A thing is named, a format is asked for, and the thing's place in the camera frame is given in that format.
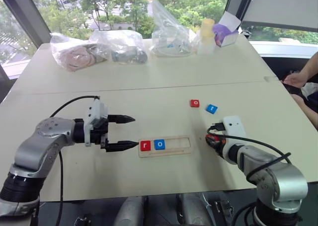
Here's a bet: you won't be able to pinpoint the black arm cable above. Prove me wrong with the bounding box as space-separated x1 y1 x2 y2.
49 95 100 226
207 122 292 185

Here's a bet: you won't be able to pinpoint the black metal clamp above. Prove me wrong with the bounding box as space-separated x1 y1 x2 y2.
74 214 92 226
214 199 235 215

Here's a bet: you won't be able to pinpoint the dark window frame pillar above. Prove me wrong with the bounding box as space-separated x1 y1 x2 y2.
0 0 52 49
226 0 257 39

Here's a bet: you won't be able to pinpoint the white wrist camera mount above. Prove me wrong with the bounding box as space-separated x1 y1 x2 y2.
83 98 109 147
222 115 247 160

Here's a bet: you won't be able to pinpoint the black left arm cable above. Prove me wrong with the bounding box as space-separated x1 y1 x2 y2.
49 95 100 226

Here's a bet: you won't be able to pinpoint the person's bare hand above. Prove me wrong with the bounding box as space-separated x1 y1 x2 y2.
283 73 308 87

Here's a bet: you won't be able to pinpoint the plastic bag with pink contents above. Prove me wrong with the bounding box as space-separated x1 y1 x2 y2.
49 32 110 73

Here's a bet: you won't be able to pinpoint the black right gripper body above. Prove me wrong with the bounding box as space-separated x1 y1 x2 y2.
213 141 227 159

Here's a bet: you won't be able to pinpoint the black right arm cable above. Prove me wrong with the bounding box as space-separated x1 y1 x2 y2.
207 122 292 185

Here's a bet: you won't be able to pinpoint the blue letter o block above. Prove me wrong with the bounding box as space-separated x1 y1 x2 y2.
154 139 166 151

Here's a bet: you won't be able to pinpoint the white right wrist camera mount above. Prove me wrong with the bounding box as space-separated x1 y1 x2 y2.
222 115 247 160

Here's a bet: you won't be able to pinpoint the tall clear plastic bag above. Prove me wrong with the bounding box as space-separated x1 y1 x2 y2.
150 0 197 58

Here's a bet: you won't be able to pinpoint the red letter r block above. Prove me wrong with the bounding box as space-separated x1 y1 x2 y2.
140 140 152 152

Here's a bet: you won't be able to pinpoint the person's bare knee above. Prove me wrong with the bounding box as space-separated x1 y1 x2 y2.
291 93 318 132

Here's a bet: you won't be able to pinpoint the wooden letter tray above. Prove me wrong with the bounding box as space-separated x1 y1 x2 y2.
138 136 193 158

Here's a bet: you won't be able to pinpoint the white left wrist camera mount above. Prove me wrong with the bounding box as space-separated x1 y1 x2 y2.
83 98 109 147

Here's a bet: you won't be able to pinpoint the plastic bag with dark contents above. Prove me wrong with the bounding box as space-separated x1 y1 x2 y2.
88 29 149 66

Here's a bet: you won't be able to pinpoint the purple and white carton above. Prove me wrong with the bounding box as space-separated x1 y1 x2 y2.
213 11 242 48

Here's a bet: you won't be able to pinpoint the yellow and white plastic cups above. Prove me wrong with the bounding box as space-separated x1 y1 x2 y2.
197 18 216 56

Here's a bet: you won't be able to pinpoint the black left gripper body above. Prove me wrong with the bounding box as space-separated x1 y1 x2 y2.
89 118 110 150

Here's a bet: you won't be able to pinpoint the grey roller blind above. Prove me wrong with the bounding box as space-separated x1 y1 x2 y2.
240 0 318 33

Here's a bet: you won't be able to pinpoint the blue letter t block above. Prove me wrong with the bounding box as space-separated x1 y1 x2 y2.
205 104 219 115

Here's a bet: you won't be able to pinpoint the grey rounded robot leg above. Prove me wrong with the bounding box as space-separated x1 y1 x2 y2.
177 193 210 226
116 196 148 226

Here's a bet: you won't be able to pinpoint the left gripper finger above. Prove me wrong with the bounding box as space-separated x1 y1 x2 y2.
107 114 136 125
100 141 139 153

